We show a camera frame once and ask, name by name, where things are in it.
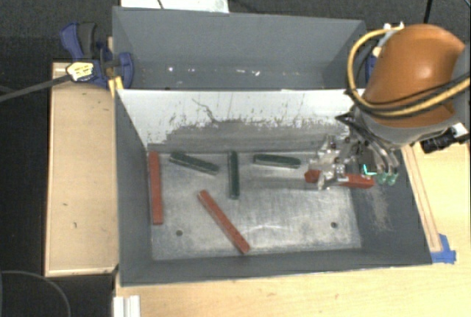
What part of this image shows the grey metal bin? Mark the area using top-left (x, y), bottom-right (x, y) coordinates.
top-left (111, 5), bottom-right (433, 288)

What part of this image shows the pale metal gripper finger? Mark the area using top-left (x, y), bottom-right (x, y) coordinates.
top-left (308, 140), bottom-right (342, 173)
top-left (316, 165), bottom-right (350, 191)

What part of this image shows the black cylinder on white bracket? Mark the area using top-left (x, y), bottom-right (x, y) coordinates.
top-left (420, 123), bottom-right (471, 155)

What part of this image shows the red-brown block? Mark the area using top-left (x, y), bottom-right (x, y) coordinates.
top-left (147, 150), bottom-right (165, 226)
top-left (304, 168), bottom-right (376, 190)
top-left (196, 189), bottom-right (252, 255)

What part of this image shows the dark green flat block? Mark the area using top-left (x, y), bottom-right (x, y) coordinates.
top-left (226, 150), bottom-right (241, 201)
top-left (169, 150), bottom-right (221, 177)
top-left (252, 153), bottom-right (301, 170)

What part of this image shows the pale wood flat board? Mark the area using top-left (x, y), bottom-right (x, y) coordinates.
top-left (43, 61), bottom-right (121, 278)

